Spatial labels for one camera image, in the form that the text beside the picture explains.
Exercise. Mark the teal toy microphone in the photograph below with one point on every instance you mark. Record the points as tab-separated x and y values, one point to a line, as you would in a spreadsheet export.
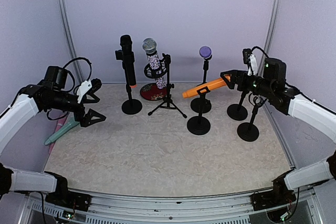
69	124

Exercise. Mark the red floral plate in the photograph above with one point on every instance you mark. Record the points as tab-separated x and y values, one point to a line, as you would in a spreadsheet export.
151	92

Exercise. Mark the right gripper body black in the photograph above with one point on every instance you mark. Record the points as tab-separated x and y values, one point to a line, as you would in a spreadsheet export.
261	89

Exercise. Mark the pink toy microphone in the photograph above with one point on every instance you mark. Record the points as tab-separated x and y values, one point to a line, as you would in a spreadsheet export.
59	125

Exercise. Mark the orange toy microphone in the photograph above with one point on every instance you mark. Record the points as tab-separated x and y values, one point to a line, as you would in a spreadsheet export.
209	86

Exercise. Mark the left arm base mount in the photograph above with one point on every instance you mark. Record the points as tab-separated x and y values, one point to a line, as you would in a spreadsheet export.
70	199

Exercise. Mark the black round-base mic stand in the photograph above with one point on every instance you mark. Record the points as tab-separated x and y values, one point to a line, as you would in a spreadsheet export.
131	106

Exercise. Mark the black stand under purple mic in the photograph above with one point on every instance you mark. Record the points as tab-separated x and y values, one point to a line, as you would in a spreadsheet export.
201	103

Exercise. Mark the aluminium front rail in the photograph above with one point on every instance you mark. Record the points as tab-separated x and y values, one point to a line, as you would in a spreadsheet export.
230	208

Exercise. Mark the black stand for teal mic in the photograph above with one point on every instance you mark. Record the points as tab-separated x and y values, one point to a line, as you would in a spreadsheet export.
248	131

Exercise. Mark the aluminium frame post left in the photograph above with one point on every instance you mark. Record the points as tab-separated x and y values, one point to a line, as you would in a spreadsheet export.
66	27

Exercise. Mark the black tripod mic stand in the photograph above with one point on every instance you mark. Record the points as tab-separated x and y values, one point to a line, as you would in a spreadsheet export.
165	68

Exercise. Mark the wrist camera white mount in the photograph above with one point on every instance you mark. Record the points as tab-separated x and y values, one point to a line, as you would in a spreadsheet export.
250	60
92	85

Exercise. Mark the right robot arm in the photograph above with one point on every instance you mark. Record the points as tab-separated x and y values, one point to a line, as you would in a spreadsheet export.
290	101

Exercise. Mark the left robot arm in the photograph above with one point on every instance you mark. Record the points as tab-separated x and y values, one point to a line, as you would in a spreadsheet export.
31	100

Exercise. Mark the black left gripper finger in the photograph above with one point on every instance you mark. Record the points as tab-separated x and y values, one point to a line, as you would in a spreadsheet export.
92	117
90	98

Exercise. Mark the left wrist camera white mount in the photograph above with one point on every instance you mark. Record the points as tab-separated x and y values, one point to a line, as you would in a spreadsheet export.
92	85

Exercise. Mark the black microphone orange tip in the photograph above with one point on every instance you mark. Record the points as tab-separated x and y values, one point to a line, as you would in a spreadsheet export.
128	59

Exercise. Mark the purple-head microphone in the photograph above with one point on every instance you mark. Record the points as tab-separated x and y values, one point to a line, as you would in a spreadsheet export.
205	52

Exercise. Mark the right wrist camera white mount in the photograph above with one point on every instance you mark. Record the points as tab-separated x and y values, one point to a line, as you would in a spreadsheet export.
250	60

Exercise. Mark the aluminium frame post right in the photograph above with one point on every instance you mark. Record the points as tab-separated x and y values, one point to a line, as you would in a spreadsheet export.
272	25

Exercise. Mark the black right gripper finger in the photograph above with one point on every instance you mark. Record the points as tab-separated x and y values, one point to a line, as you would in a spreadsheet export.
230	73
230	82

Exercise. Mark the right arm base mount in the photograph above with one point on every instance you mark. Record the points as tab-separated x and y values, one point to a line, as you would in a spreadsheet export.
270	199

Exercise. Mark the aluminium frame post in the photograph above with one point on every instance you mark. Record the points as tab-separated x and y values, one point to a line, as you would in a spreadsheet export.
66	27
272	25

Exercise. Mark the black stand for orange mic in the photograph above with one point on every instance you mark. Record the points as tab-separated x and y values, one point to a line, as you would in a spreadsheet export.
199	125

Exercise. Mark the glitter silver-head microphone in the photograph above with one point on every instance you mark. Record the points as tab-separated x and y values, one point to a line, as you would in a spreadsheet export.
150	47

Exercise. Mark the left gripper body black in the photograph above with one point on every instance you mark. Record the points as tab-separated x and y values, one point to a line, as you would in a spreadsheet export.
78	114

